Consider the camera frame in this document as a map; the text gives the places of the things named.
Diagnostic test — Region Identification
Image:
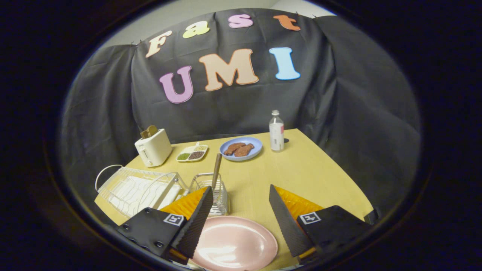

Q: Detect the metal wire basket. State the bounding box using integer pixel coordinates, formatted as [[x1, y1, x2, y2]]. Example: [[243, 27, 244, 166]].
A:
[[187, 173, 229, 216]]

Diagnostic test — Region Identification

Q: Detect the blue plate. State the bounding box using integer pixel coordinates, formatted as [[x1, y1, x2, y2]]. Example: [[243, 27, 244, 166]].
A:
[[220, 137, 263, 161]]

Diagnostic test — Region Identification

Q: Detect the white toaster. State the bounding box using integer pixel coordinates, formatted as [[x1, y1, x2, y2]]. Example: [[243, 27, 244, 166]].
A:
[[134, 128, 173, 167]]

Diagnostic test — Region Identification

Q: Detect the pink plate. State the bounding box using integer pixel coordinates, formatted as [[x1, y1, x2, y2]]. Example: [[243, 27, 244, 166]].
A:
[[191, 216, 278, 271]]

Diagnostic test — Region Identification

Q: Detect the clear plastic bottle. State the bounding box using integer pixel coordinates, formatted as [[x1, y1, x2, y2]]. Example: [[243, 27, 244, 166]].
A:
[[269, 110, 285, 152]]

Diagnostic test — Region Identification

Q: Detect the wooden handle spoon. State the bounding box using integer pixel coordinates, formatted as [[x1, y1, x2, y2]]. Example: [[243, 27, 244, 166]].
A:
[[211, 153, 223, 190]]

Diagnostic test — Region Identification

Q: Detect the white divided spice dish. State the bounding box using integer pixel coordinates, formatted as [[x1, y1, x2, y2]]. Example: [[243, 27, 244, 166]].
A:
[[175, 142, 209, 163]]

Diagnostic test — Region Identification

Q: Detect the brown meat piece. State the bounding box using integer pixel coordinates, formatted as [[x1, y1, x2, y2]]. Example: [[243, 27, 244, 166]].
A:
[[224, 143, 246, 156], [234, 143, 255, 157]]

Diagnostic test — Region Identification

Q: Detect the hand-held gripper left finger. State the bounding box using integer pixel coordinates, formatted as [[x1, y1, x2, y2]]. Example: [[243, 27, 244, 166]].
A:
[[117, 185, 214, 265]]

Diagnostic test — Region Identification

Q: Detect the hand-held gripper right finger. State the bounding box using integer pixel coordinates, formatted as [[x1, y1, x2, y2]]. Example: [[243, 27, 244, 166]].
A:
[[268, 184, 374, 265]]

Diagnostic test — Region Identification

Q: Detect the black backdrop cloth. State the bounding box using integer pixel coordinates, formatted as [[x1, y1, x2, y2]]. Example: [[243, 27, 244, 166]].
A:
[[60, 8, 421, 226]]

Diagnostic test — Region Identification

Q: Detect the white wire dish rack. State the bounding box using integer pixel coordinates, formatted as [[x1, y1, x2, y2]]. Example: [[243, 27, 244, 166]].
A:
[[95, 164, 189, 218]]

